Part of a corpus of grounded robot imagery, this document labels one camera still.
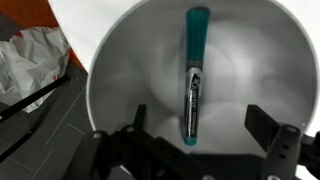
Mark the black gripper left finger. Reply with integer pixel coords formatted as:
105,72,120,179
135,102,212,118
63,104,218,180

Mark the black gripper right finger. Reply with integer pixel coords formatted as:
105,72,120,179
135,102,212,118
244,104,320,180

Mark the teal marker pen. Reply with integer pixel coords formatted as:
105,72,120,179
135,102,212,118
181,7,211,147

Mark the white round bowl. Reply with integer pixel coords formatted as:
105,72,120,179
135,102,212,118
85,0,318,158

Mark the crumpled white paper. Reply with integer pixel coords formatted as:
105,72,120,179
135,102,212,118
0,26,72,114

